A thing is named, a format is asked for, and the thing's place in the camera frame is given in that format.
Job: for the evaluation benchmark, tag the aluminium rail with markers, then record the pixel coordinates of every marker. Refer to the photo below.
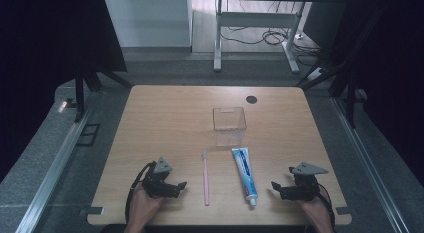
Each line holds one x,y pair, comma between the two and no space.
366,166
53,173

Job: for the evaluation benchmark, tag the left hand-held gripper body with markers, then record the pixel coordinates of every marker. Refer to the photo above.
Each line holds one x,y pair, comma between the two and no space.
159,188

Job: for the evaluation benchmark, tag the black metal stand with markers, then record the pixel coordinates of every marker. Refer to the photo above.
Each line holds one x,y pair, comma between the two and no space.
350,99
79,93

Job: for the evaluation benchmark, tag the white cabinet panel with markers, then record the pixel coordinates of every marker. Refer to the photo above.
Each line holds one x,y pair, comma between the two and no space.
148,23

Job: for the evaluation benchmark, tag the person's left hand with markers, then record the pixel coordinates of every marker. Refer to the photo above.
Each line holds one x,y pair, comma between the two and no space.
143,208

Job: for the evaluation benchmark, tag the white and blue toothpaste tube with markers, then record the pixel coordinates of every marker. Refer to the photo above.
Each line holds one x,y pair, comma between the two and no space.
246,173

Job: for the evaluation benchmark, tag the black curtain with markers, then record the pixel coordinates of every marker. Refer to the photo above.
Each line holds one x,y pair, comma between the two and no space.
43,59
393,76

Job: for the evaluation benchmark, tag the small metal floor fitting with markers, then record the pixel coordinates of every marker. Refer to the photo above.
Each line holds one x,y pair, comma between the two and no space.
65,105

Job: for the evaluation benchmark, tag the white desk frame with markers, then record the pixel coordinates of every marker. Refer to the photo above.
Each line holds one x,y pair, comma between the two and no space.
218,43

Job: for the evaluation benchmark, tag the person's right hand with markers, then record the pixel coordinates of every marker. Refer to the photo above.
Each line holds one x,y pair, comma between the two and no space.
315,211

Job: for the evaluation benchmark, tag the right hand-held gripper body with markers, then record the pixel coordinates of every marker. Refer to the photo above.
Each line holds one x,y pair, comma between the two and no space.
306,184

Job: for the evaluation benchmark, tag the pink toothbrush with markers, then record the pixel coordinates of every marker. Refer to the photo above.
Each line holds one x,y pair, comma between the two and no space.
206,183

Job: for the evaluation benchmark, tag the black floor bracket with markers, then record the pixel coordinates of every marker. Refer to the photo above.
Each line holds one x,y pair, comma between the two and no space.
88,134

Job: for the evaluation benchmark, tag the white power strip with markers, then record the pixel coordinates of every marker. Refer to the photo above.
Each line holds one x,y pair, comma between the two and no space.
316,74

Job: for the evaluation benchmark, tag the clear plastic container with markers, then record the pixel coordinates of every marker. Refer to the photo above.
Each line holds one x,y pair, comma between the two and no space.
229,124

